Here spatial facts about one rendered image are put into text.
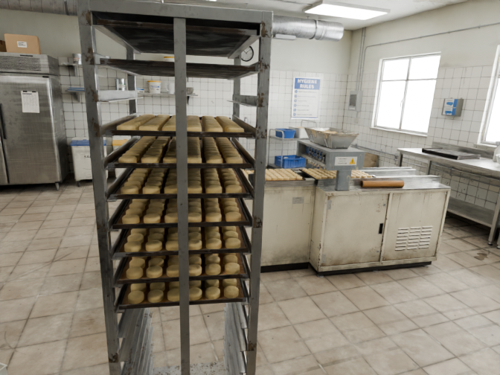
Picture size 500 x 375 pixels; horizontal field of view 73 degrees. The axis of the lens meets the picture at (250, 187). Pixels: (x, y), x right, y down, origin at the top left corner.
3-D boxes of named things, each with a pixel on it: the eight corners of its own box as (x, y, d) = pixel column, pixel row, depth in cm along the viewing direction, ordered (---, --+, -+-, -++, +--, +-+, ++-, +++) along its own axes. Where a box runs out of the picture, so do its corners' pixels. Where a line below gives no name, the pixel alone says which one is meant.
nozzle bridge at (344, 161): (324, 172, 363) (327, 140, 354) (360, 190, 295) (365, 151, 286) (295, 172, 355) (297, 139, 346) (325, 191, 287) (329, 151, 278)
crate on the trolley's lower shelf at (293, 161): (296, 164, 742) (297, 154, 736) (306, 167, 709) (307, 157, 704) (274, 165, 717) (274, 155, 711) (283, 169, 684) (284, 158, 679)
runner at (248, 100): (226, 100, 155) (226, 94, 154) (232, 100, 156) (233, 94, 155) (248, 106, 94) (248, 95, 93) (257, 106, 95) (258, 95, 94)
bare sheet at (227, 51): (135, 52, 141) (135, 48, 141) (231, 57, 148) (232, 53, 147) (97, 25, 84) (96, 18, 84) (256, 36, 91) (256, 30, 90)
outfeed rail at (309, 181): (433, 181, 339) (434, 174, 337) (435, 181, 336) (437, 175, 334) (235, 187, 292) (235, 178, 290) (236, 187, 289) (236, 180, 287)
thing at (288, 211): (296, 254, 359) (303, 171, 336) (309, 270, 327) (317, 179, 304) (231, 259, 343) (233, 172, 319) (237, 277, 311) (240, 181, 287)
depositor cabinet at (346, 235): (390, 239, 407) (401, 170, 385) (434, 268, 340) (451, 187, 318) (289, 246, 377) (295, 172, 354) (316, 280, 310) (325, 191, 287)
